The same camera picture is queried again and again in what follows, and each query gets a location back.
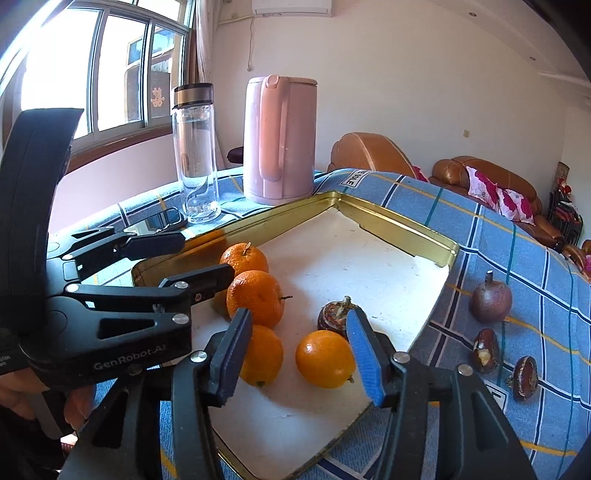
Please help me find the orange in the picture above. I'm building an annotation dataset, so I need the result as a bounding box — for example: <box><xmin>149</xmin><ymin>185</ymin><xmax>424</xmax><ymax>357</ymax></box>
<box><xmin>240</xmin><ymin>324</ymin><xmax>284</xmax><ymax>387</ymax></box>
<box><xmin>295</xmin><ymin>330</ymin><xmax>357</xmax><ymax>389</ymax></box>
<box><xmin>226</xmin><ymin>270</ymin><xmax>286</xmax><ymax>329</ymax></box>
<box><xmin>219</xmin><ymin>242</ymin><xmax>270</xmax><ymax>278</ymax></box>

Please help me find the wrinkled brown mangosteen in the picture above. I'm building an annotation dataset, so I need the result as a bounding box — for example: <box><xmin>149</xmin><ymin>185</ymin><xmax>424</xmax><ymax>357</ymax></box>
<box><xmin>317</xmin><ymin>296</ymin><xmax>358</xmax><ymax>342</ymax></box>

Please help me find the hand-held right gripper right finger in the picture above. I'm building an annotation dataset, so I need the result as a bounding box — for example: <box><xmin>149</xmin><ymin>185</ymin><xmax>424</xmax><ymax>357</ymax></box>
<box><xmin>345</xmin><ymin>308</ymin><xmax>539</xmax><ymax>480</ymax></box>

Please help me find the clear glass bottle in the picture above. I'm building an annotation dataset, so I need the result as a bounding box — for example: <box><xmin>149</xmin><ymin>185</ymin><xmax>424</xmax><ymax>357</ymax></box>
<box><xmin>172</xmin><ymin>83</ymin><xmax>222</xmax><ymax>225</ymax></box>

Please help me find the brown leather sofa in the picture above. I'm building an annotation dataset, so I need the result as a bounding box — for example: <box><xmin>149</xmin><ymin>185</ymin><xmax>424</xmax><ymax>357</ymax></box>
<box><xmin>429</xmin><ymin>156</ymin><xmax>567</xmax><ymax>248</ymax></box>

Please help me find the pink curtain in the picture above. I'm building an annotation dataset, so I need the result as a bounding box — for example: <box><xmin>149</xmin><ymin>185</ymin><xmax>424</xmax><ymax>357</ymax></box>
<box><xmin>191</xmin><ymin>0</ymin><xmax>219</xmax><ymax>86</ymax></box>

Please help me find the pink electric kettle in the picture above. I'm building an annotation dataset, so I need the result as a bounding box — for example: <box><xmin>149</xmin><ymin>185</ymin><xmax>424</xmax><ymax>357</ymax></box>
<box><xmin>243</xmin><ymin>75</ymin><xmax>318</xmax><ymax>206</ymax></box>

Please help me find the blue plaid tablecloth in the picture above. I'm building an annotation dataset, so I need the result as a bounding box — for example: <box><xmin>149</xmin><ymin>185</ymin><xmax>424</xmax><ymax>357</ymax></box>
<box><xmin>48</xmin><ymin>168</ymin><xmax>591</xmax><ymax>480</ymax></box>

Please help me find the person's left hand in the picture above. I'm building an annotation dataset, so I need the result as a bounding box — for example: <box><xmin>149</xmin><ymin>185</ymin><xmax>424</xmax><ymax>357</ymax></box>
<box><xmin>0</xmin><ymin>370</ymin><xmax>96</xmax><ymax>431</ymax></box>

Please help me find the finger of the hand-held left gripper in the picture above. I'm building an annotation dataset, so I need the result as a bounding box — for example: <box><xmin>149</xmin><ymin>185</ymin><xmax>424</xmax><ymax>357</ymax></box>
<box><xmin>48</xmin><ymin>231</ymin><xmax>185</xmax><ymax>282</ymax></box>
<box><xmin>50</xmin><ymin>264</ymin><xmax>235</xmax><ymax>348</ymax></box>

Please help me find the white air conditioner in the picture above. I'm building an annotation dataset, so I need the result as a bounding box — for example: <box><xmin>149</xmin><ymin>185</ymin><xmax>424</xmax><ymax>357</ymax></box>
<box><xmin>252</xmin><ymin>0</ymin><xmax>333</xmax><ymax>18</ymax></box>

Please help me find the brown leather armchair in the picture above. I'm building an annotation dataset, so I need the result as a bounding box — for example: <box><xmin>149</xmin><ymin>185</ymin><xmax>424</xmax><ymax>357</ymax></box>
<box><xmin>327</xmin><ymin>132</ymin><xmax>431</xmax><ymax>184</ymax></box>
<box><xmin>561</xmin><ymin>239</ymin><xmax>591</xmax><ymax>278</ymax></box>

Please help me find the black smartphone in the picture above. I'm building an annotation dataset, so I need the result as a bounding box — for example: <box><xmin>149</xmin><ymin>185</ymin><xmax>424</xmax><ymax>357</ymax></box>
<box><xmin>121</xmin><ymin>208</ymin><xmax>189</xmax><ymax>234</ymax></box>

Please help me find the gold metal tray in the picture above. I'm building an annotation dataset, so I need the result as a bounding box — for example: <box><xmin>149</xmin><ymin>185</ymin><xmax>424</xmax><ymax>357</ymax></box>
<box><xmin>131</xmin><ymin>191</ymin><xmax>460</xmax><ymax>480</ymax></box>

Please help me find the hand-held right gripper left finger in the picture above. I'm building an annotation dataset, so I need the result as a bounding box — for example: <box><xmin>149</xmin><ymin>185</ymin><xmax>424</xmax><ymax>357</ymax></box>
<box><xmin>59</xmin><ymin>308</ymin><xmax>254</xmax><ymax>480</ymax></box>

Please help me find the air conditioner hose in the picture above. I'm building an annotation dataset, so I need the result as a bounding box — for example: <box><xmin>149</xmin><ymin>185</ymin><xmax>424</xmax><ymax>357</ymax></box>
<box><xmin>246</xmin><ymin>16</ymin><xmax>256</xmax><ymax>73</ymax></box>

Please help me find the black rack with red items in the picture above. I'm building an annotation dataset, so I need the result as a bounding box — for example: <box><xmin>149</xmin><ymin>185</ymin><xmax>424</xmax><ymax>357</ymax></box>
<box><xmin>547</xmin><ymin>182</ymin><xmax>583</xmax><ymax>237</ymax></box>

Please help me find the smooth purple mangosteen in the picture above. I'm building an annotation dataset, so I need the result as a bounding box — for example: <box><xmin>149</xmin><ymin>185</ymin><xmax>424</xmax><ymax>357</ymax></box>
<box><xmin>469</xmin><ymin>271</ymin><xmax>513</xmax><ymax>324</ymax></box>

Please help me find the broken mangosteen piece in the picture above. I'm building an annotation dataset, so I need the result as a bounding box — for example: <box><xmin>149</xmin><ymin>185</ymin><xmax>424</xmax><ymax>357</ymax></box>
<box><xmin>507</xmin><ymin>355</ymin><xmax>539</xmax><ymax>401</ymax></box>
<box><xmin>472</xmin><ymin>328</ymin><xmax>501</xmax><ymax>374</ymax></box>

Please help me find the sliding window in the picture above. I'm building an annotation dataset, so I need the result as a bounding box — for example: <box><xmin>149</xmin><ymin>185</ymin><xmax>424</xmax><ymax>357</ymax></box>
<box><xmin>0</xmin><ymin>0</ymin><xmax>197</xmax><ymax>155</ymax></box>

